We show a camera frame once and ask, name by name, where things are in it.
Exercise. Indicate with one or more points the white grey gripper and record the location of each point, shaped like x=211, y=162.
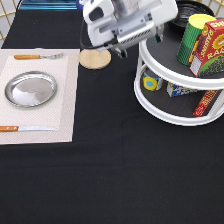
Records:
x=120, y=24

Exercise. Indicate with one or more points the round wooden coaster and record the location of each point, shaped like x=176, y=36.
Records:
x=93, y=59

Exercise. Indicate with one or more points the yellow blue tin can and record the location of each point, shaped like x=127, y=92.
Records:
x=151, y=81

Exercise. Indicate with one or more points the beige rectangular placemat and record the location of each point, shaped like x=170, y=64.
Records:
x=58, y=112

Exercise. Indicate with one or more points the green yellow ribbed cylinder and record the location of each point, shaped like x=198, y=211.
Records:
x=193, y=29

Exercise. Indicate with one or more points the red raisins box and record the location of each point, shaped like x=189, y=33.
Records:
x=209, y=55

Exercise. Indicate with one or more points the wooden handled fork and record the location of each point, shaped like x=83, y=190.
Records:
x=27, y=57

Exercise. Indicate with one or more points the round silver metal plate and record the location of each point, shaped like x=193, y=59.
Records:
x=30, y=89

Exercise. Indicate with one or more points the blue yellow small carton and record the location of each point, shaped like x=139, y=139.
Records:
x=174, y=90

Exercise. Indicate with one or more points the black ribbed bowl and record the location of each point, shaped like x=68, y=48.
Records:
x=186, y=8

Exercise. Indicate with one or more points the wooden handled knife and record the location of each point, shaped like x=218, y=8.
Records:
x=25, y=128

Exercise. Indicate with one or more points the white two-tier lazy Susan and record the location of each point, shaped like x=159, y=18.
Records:
x=161, y=59

